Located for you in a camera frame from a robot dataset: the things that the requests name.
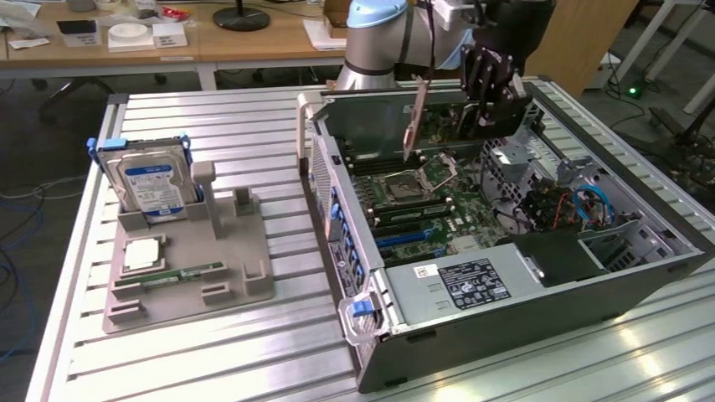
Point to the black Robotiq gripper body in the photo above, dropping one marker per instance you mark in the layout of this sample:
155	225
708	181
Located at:
513	29

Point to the graphics card with metal bracket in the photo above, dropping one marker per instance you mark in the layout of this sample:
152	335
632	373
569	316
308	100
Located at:
441	121

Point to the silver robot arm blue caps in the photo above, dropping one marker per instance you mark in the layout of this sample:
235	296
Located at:
368	54

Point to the wooden cabinet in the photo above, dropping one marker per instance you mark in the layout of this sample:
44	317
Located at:
585	42

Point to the metal disk bay cage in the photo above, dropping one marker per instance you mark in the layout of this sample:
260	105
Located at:
513	159

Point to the metal socket cover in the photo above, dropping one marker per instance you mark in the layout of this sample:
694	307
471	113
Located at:
441	169

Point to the device with green light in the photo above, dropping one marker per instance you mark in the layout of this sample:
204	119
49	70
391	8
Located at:
632	90

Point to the white paper stack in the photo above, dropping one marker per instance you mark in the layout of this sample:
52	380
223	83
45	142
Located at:
324	35

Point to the brown cardboard box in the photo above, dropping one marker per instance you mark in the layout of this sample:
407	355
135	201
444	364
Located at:
335	12

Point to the green motherboard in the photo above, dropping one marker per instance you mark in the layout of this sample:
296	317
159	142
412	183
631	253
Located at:
465	201

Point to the CPU socket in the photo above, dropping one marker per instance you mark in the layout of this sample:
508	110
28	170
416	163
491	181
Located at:
401	188

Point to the RAM stick with white label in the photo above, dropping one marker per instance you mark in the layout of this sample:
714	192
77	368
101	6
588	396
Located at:
413	212

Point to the small silver chipset heatsink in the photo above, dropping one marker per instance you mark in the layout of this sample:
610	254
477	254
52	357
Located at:
465	245

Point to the blue card retainer strip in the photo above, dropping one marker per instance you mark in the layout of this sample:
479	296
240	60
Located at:
335	209

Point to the blue expansion slot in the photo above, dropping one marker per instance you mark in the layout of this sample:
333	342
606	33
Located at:
404	238

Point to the black round lamp base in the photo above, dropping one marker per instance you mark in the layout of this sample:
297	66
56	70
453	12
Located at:
241	19

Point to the black plastic shroud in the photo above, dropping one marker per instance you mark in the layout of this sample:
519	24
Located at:
552	259

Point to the grey power supply unit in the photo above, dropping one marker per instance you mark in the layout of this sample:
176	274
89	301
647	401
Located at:
424	293

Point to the plain white box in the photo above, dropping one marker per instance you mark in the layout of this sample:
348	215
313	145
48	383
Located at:
168	35

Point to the red package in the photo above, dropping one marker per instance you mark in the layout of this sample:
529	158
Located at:
173	13

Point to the blue case latch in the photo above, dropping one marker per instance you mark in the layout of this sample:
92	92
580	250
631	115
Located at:
359	307

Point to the white box round dish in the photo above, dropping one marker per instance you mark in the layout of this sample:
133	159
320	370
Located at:
129	37

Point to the open black PC case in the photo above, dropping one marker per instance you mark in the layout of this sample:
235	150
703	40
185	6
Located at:
503	347

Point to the silver hard disk blue label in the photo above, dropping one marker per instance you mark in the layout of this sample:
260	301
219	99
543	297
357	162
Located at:
152	188

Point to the grey printed parts rack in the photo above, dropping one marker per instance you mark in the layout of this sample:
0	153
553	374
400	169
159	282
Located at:
187	251

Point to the blue label hard drive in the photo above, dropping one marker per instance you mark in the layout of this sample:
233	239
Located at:
111	145

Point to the white box black top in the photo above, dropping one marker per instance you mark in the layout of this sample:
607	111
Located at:
79	33

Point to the black office chair base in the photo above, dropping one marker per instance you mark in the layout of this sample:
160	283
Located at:
72	88

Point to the green RAM stick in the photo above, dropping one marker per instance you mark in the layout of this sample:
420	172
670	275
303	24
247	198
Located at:
176	276

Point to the wooden desk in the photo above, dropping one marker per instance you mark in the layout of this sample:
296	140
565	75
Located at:
67	55

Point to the silver CPU chip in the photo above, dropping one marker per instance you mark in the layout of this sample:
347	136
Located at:
141	255

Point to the white paper slip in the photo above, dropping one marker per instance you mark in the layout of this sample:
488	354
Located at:
29	43

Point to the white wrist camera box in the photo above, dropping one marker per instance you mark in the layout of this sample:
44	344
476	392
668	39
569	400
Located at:
455	12

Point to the white desk frame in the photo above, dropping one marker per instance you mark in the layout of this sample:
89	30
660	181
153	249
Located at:
635	50

